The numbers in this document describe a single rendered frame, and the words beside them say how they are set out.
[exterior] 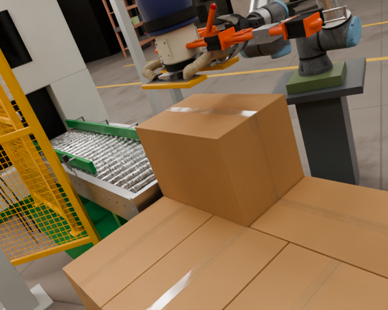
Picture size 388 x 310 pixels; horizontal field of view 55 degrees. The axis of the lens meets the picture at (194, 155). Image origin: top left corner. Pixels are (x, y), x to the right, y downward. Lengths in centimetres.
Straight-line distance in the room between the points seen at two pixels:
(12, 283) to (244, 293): 165
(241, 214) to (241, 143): 29
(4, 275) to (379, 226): 203
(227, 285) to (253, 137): 55
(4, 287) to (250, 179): 168
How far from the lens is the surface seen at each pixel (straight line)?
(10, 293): 262
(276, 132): 157
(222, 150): 136
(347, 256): 133
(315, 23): 116
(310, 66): 222
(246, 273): 134
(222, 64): 156
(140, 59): 518
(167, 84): 154
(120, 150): 291
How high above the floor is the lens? 144
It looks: 23 degrees down
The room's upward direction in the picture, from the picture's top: 20 degrees counter-clockwise
